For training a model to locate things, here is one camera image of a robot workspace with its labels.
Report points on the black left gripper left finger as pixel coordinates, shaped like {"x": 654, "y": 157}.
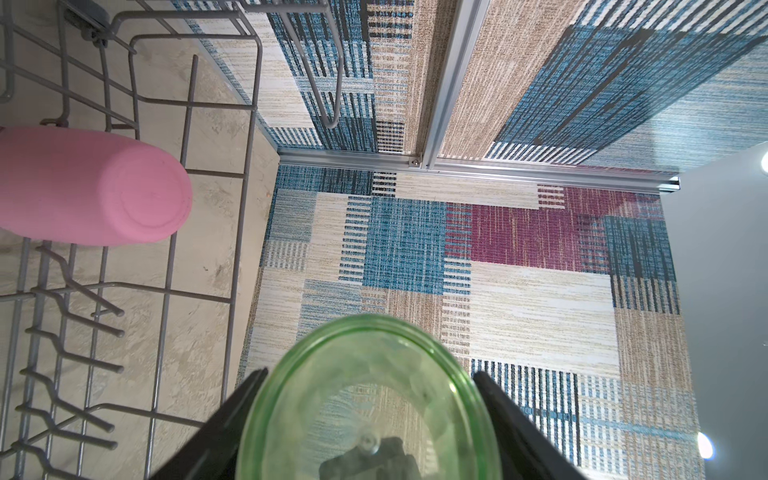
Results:
{"x": 212, "y": 452}

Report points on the pink plastic cup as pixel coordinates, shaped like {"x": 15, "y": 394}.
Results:
{"x": 89, "y": 187}

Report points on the grey wire dish rack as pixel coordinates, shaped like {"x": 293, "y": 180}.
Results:
{"x": 48, "y": 297}

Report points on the green cup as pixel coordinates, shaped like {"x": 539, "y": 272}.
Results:
{"x": 368, "y": 397}

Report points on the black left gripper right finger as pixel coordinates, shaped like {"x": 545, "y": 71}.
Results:
{"x": 524, "y": 451}

